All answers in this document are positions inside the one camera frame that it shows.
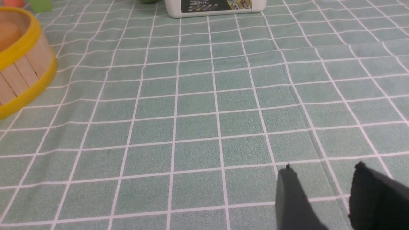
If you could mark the green checkered tablecloth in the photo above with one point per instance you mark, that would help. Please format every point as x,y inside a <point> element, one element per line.
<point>156,123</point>

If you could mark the green toy apple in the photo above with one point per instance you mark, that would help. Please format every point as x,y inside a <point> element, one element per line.
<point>149,1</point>

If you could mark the green foam cube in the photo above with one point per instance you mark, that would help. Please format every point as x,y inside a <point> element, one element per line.
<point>39,6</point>

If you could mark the bamboo steamer base yellow rims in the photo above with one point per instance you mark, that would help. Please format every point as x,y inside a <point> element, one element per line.
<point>28,62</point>

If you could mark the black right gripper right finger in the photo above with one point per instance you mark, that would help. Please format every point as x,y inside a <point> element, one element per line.
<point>377,202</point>

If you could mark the white box with green lid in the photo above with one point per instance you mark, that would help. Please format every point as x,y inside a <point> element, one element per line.
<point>199,8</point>

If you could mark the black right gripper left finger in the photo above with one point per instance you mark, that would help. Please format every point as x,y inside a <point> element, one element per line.
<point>292,208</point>

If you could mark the orange foam cube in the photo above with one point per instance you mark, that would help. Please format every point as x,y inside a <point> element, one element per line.
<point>14,3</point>

